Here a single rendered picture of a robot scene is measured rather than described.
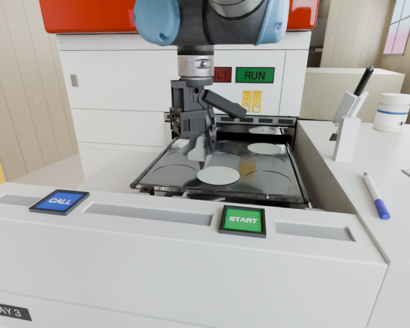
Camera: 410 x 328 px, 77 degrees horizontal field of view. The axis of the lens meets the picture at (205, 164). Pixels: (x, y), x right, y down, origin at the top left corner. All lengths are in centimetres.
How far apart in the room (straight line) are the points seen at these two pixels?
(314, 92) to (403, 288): 467
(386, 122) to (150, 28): 65
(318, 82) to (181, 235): 471
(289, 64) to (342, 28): 650
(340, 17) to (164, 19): 701
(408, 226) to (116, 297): 39
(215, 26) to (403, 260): 36
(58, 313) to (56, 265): 10
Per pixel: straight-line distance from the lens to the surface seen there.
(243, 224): 33
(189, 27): 42
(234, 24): 38
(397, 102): 84
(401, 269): 35
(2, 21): 319
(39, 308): 53
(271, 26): 39
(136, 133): 98
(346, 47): 734
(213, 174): 60
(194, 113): 54
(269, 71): 86
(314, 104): 498
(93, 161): 112
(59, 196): 44
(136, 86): 94
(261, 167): 66
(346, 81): 495
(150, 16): 43
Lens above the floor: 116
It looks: 23 degrees down
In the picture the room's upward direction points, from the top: straight up
